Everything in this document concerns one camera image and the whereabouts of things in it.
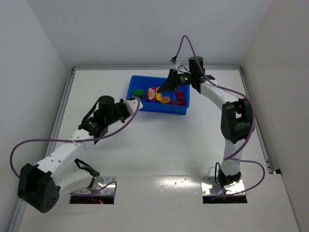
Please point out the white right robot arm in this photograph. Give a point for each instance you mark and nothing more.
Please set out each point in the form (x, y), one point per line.
(237, 115)

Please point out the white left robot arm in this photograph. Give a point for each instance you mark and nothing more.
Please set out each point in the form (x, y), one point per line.
(62, 172)

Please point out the aluminium table edge rail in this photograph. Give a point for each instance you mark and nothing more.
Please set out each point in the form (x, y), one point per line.
(21, 205)

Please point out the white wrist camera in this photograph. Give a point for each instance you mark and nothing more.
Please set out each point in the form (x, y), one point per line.
(176, 62)
(133, 105)

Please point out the red lego block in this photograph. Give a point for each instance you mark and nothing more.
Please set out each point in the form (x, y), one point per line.
(180, 96)

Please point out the red lego with pink cloud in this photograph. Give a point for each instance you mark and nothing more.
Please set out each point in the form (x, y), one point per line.
(152, 94)

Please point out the metal base plate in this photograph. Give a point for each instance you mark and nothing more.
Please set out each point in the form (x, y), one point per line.
(100, 186)
(210, 188)

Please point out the blue divided plastic bin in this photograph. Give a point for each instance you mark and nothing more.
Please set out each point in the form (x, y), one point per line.
(145, 88)

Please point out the red lego with purple flower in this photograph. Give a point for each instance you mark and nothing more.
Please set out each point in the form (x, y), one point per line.
(179, 103)

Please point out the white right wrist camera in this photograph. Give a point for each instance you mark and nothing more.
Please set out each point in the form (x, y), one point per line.
(176, 62)

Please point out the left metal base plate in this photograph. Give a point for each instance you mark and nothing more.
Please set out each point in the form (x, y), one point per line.
(100, 186)

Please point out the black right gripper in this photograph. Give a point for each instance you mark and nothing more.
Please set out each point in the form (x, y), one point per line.
(175, 79)

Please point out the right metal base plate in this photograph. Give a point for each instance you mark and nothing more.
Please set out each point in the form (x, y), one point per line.
(210, 188)

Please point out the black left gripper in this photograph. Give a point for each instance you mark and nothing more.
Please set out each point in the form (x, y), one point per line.
(122, 110)

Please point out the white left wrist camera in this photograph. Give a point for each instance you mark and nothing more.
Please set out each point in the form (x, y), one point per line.
(133, 105)

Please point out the green lego plate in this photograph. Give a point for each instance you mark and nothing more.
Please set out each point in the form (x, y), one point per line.
(138, 92)

